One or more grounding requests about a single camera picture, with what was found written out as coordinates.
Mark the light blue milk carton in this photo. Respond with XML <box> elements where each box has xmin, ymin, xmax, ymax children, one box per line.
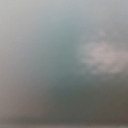
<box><xmin>78</xmin><ymin>33</ymin><xmax>128</xmax><ymax>74</ymax></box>

